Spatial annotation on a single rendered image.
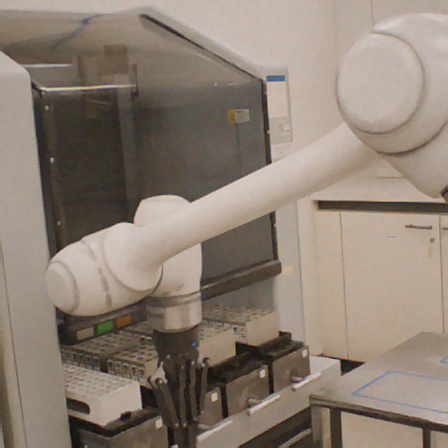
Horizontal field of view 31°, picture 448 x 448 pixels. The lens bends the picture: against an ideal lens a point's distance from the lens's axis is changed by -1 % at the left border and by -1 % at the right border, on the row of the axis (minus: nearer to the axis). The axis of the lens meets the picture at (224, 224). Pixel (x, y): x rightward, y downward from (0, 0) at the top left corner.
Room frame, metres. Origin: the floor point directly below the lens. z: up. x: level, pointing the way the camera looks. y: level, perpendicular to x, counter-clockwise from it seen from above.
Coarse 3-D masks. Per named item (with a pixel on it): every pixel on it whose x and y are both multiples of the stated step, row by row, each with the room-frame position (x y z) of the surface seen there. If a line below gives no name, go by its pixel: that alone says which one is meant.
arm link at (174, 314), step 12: (156, 300) 1.23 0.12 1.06; (168, 300) 1.22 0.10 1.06; (180, 300) 1.22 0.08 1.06; (192, 300) 1.24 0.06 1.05; (156, 312) 1.23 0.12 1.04; (168, 312) 1.22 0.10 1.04; (180, 312) 1.22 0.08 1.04; (192, 312) 1.23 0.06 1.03; (156, 324) 1.24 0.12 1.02; (168, 324) 1.22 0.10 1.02; (180, 324) 1.22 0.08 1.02; (192, 324) 1.23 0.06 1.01
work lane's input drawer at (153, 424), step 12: (144, 408) 1.40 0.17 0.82; (156, 408) 1.39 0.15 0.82; (72, 420) 1.38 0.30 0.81; (84, 420) 1.36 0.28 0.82; (120, 420) 1.35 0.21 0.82; (132, 420) 1.34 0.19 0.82; (144, 420) 1.36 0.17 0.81; (156, 420) 1.38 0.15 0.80; (72, 432) 1.36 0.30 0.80; (84, 432) 1.34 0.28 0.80; (96, 432) 1.33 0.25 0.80; (108, 432) 1.31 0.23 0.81; (120, 432) 1.32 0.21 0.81; (132, 432) 1.33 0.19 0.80; (144, 432) 1.35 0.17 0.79; (156, 432) 1.37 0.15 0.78; (72, 444) 1.36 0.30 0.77; (84, 444) 1.34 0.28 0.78; (96, 444) 1.32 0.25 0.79; (108, 444) 1.30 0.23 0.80; (120, 444) 1.31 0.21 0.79; (132, 444) 1.33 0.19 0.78; (144, 444) 1.35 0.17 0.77; (156, 444) 1.37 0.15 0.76
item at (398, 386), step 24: (432, 336) 1.68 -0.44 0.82; (384, 360) 1.55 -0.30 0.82; (408, 360) 1.54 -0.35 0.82; (432, 360) 1.52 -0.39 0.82; (336, 384) 1.43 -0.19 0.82; (360, 384) 1.42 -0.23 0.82; (384, 384) 1.41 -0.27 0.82; (408, 384) 1.40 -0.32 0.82; (432, 384) 1.39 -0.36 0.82; (312, 408) 1.39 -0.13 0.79; (336, 408) 1.35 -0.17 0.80; (360, 408) 1.32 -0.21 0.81; (384, 408) 1.30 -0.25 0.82; (408, 408) 1.29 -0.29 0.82; (432, 408) 1.28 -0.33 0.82; (432, 432) 1.70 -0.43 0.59
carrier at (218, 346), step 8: (224, 328) 1.67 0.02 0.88; (232, 328) 1.66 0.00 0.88; (208, 336) 1.62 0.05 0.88; (216, 336) 1.62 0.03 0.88; (224, 336) 1.64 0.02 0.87; (232, 336) 1.66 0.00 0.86; (200, 344) 1.59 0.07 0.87; (208, 344) 1.60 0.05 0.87; (216, 344) 1.62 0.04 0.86; (224, 344) 1.64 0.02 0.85; (232, 344) 1.66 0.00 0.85; (200, 352) 1.58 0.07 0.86; (208, 352) 1.60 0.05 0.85; (216, 352) 1.62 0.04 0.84; (224, 352) 1.64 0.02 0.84; (232, 352) 1.66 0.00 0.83; (216, 360) 1.62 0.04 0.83
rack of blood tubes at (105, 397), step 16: (64, 368) 1.53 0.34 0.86; (80, 368) 1.51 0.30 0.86; (64, 384) 1.43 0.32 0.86; (80, 384) 1.42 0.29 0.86; (96, 384) 1.42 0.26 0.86; (112, 384) 1.41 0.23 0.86; (128, 384) 1.40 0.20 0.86; (80, 400) 1.37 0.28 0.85; (96, 400) 1.34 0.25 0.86; (112, 400) 1.35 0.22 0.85; (128, 400) 1.38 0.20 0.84; (80, 416) 1.37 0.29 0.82; (96, 416) 1.34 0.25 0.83; (112, 416) 1.35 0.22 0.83
